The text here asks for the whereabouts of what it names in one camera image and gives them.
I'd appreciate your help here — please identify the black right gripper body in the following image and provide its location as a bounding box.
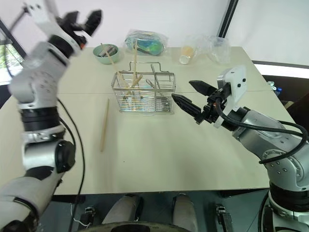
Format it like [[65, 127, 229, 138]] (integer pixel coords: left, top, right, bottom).
[[195, 87, 229, 125]]

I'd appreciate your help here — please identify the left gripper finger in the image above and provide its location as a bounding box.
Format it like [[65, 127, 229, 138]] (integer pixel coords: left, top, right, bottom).
[[57, 11, 81, 25], [84, 9, 102, 37]]

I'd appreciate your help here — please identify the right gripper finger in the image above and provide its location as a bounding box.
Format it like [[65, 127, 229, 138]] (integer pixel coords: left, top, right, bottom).
[[171, 93, 201, 119], [188, 80, 216, 96]]

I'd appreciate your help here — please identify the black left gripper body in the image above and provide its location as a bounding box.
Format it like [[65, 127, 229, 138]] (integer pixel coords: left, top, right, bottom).
[[60, 18, 89, 43]]

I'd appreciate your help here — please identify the metal spoon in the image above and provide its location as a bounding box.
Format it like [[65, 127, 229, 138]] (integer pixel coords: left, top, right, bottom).
[[145, 78, 169, 103]]

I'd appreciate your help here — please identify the paper cup in plastic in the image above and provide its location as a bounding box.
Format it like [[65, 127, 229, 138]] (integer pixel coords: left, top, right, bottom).
[[179, 45, 195, 66]]

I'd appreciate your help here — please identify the pale green bowl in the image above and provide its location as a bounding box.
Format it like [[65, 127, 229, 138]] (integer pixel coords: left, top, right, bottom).
[[93, 43, 121, 65]]

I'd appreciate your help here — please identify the clear crumpled plastic bag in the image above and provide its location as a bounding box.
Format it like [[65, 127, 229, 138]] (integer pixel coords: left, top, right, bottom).
[[193, 34, 230, 64]]

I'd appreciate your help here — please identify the wooden chopstick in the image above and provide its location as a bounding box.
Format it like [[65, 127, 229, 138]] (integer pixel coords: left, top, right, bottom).
[[130, 39, 139, 89], [100, 43, 133, 97], [124, 74, 144, 97], [100, 98, 110, 153]]

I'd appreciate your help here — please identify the plastic bag with colourful contents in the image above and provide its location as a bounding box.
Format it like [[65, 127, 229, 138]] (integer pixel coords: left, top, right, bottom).
[[124, 29, 169, 57]]

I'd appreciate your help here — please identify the dark rounded robot torso rim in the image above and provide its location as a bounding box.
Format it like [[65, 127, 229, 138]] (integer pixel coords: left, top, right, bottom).
[[88, 221, 185, 232]]

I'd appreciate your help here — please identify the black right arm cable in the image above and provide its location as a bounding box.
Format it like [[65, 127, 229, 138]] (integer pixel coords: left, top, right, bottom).
[[215, 95, 309, 165]]

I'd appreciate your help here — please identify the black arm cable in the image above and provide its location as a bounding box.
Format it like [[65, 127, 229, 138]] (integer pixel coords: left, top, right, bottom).
[[215, 95, 309, 165], [56, 99, 86, 196]]

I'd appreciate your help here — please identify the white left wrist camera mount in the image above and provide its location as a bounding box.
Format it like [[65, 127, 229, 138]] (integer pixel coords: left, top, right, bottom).
[[23, 0, 85, 57]]

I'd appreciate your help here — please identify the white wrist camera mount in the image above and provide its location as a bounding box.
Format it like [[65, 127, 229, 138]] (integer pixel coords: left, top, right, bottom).
[[23, 0, 85, 57], [213, 65, 248, 129]]

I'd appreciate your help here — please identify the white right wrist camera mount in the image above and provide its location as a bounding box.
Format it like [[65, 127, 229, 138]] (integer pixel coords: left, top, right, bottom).
[[213, 65, 248, 129]]

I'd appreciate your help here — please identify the metal wire basket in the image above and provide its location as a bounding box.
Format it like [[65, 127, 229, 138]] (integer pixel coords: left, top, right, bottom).
[[112, 61, 177, 115]]

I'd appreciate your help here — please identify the window with dark frame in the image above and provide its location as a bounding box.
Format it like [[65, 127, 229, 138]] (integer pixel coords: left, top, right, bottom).
[[0, 16, 26, 85]]

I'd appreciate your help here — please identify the black aluminium profile post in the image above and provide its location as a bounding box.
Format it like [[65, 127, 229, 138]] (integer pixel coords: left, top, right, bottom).
[[217, 0, 239, 38]]

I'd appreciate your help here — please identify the black metal bracket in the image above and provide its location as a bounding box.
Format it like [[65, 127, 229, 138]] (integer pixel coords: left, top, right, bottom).
[[81, 204, 95, 227], [215, 203, 234, 232]]

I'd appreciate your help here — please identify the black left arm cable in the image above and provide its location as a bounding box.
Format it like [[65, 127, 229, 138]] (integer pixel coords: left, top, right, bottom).
[[56, 99, 86, 196]]

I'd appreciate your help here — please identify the thin white wire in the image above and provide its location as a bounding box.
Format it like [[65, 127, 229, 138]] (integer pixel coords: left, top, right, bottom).
[[69, 202, 90, 228]]

